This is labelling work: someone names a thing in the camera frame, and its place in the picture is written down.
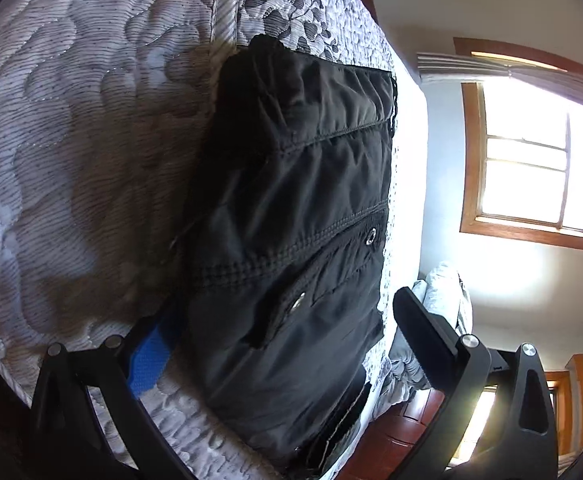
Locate quilted grey floral mattress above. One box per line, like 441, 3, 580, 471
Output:
0, 0, 428, 479

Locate folded grey duvet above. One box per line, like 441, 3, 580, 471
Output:
383, 262, 474, 406

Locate black quilted pants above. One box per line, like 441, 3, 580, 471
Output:
170, 35, 397, 478

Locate wooden framed window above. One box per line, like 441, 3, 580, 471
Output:
454, 37, 583, 250
445, 344, 580, 479

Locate dark red wooden headboard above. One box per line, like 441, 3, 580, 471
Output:
336, 389, 444, 480

